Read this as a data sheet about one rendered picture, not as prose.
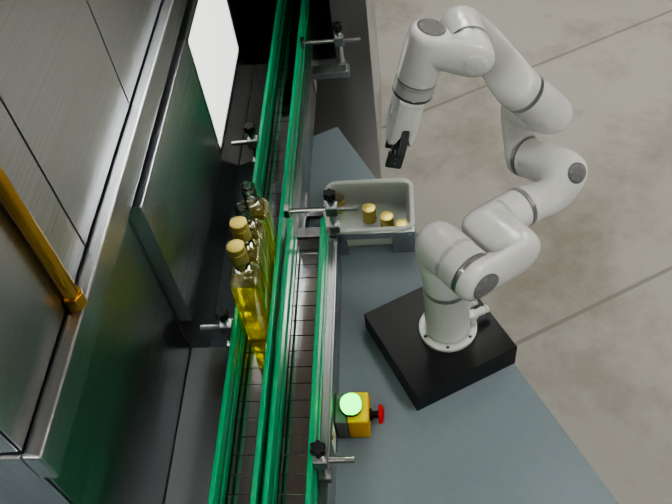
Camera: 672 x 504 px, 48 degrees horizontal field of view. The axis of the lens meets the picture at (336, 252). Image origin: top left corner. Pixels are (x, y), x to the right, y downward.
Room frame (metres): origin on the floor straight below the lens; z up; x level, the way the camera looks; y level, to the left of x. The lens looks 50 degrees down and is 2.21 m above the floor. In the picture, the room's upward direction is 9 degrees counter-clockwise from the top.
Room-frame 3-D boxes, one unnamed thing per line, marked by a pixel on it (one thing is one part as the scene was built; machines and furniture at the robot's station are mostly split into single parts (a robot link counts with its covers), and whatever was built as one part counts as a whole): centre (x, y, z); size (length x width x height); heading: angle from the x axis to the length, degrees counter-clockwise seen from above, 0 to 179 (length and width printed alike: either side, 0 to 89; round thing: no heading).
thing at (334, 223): (1.17, 0.02, 0.95); 0.17 x 0.03 x 0.12; 81
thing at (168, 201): (1.35, 0.25, 1.15); 0.90 x 0.03 x 0.34; 171
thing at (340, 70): (1.80, -0.08, 0.90); 0.17 x 0.05 x 0.23; 81
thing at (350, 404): (0.73, 0.02, 0.84); 0.04 x 0.04 x 0.03
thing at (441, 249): (0.89, -0.21, 1.05); 0.13 x 0.10 x 0.16; 27
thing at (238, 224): (0.98, 0.17, 1.14); 0.04 x 0.04 x 0.04
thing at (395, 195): (1.27, -0.10, 0.80); 0.22 x 0.17 x 0.09; 81
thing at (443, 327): (0.89, -0.23, 0.89); 0.16 x 0.13 x 0.15; 107
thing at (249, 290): (0.92, 0.18, 0.99); 0.06 x 0.06 x 0.21; 80
